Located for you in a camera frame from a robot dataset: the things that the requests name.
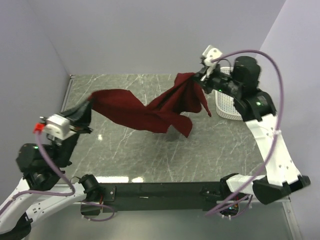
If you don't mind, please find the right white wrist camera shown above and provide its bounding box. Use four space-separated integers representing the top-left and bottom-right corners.
200 45 223 77

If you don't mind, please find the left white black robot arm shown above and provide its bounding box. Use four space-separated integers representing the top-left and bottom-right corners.
0 100 102 240

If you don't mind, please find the dark red t shirt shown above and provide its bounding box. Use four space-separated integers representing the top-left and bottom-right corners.
89 72 212 137

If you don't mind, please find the aluminium extrusion rail frame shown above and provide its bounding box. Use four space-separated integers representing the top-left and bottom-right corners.
59 73 301 240

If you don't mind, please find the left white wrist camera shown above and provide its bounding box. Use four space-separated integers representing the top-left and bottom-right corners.
33 114 76 141

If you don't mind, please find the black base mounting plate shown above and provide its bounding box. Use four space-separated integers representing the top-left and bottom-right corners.
86 181 232 212

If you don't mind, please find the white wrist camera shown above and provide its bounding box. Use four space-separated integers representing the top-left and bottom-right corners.
200 45 223 77
33 114 76 141

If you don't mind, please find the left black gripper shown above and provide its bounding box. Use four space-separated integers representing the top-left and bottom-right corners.
51 94 95 167

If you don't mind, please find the white plastic perforated basket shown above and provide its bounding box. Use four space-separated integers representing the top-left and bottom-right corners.
214 66 245 122

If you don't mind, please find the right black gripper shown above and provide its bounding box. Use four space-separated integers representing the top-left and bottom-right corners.
191 61 243 98

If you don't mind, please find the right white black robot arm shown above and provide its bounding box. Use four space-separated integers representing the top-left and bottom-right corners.
194 53 311 205

